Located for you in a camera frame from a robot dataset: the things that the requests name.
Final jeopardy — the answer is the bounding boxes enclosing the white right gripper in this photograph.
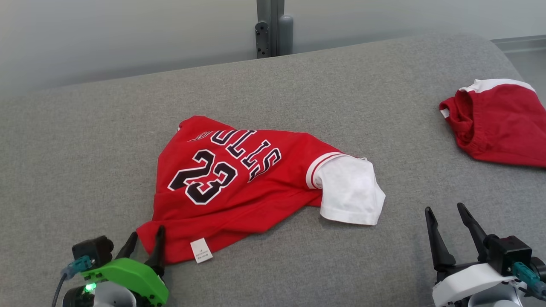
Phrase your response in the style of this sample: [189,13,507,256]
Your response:
[424,203,517,307]

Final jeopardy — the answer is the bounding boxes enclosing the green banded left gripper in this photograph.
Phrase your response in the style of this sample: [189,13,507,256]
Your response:
[81,225,170,307]

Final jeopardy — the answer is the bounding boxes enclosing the red shorts with white stripe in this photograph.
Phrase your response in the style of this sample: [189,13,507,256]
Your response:
[439,78,546,168]

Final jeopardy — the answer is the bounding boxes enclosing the red basketball jersey white sleeves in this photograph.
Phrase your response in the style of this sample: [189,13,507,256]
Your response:
[136,115,386,265]

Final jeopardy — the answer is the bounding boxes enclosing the left arm cable teal plug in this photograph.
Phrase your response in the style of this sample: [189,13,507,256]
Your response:
[52,255,93,307]

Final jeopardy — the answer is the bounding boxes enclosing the arm cable teal plug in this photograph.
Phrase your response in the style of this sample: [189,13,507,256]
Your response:
[52,255,93,307]
[509,261,546,300]

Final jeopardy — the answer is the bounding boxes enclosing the right arm cable teal plug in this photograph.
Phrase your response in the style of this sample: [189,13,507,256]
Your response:
[509,261,546,300]

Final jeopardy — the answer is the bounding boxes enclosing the grey hinged partition post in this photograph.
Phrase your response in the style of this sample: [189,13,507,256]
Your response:
[255,0,294,59]

